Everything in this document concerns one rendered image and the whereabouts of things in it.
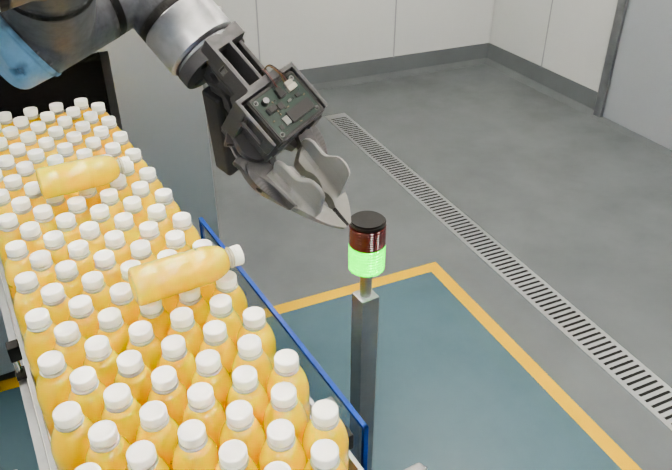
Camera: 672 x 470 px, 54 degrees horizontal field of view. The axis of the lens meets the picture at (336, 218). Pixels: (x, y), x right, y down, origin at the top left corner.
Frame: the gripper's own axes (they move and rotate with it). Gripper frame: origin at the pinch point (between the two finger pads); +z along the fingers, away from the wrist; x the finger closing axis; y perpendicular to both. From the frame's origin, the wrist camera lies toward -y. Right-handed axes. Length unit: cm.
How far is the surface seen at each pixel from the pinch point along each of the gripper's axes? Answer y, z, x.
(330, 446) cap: -29.9, 24.4, -8.9
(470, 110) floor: -319, 25, 293
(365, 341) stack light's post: -55, 24, 14
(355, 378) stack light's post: -63, 29, 11
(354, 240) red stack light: -39.9, 7.1, 19.0
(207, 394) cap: -42.4, 9.1, -14.8
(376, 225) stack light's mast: -36.9, 7.5, 22.4
